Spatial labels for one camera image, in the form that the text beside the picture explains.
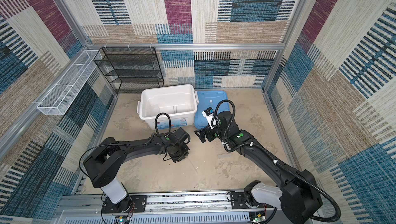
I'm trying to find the white plastic bin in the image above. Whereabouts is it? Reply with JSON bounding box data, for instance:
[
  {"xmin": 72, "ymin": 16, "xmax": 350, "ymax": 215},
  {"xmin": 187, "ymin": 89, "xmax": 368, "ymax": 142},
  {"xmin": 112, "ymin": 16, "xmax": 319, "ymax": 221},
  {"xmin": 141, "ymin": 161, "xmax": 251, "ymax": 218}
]
[{"xmin": 137, "ymin": 84, "xmax": 199, "ymax": 130}]

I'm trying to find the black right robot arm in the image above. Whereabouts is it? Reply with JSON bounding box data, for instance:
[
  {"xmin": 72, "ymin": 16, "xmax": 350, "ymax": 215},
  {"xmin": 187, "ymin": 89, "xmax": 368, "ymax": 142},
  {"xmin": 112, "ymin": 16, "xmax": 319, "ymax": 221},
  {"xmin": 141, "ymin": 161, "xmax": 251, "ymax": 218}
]
[{"xmin": 195, "ymin": 105, "xmax": 341, "ymax": 224}]

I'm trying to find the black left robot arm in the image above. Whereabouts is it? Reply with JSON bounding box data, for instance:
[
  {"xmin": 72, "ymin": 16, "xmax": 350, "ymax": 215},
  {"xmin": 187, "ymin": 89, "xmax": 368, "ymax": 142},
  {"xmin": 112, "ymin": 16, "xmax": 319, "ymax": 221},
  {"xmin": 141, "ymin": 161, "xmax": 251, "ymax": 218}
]
[{"xmin": 83, "ymin": 113, "xmax": 191, "ymax": 204}]

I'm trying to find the blue plastic lid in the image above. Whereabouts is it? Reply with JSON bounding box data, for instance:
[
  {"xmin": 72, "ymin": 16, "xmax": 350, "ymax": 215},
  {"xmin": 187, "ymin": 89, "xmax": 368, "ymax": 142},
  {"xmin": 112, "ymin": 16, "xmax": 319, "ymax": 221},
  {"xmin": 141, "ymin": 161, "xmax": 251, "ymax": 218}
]
[{"xmin": 194, "ymin": 91, "xmax": 228, "ymax": 129}]

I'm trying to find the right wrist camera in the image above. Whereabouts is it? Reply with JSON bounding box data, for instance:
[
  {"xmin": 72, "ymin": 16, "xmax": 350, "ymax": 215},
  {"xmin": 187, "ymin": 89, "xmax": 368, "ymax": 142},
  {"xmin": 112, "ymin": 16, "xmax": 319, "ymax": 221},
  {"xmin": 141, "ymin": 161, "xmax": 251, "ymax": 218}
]
[{"xmin": 202, "ymin": 107, "xmax": 218, "ymax": 129}]

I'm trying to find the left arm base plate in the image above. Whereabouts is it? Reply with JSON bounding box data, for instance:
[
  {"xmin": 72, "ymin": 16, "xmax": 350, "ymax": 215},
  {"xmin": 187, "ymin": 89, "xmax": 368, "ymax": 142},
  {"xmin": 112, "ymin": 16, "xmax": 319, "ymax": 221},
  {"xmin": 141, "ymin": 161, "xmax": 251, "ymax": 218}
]
[{"xmin": 101, "ymin": 195, "xmax": 147, "ymax": 214}]

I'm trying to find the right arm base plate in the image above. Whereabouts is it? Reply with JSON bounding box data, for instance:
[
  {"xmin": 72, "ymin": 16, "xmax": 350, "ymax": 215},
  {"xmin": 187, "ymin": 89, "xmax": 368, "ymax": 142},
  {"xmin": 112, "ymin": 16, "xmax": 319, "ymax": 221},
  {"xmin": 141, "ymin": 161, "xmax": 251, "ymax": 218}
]
[{"xmin": 226, "ymin": 191, "xmax": 265, "ymax": 210}]

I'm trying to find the black wire mesh shelf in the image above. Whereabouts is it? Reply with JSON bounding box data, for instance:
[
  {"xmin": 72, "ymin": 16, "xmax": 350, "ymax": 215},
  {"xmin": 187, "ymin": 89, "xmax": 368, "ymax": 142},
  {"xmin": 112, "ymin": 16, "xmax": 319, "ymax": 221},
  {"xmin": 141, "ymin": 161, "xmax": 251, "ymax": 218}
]
[{"xmin": 93, "ymin": 47, "xmax": 164, "ymax": 94}]

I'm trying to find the aluminium mounting rail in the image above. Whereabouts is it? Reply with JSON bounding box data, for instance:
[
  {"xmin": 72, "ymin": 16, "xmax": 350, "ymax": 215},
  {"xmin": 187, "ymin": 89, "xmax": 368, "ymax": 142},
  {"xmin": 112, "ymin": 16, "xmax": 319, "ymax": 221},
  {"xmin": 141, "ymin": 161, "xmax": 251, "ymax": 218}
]
[{"xmin": 54, "ymin": 190, "xmax": 273, "ymax": 218}]

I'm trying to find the white wire mesh basket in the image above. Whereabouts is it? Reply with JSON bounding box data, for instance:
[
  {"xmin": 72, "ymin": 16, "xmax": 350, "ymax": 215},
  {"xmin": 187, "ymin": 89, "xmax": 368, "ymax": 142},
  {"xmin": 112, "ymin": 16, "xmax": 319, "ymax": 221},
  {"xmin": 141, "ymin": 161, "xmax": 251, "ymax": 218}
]
[{"xmin": 37, "ymin": 50, "xmax": 98, "ymax": 115}]

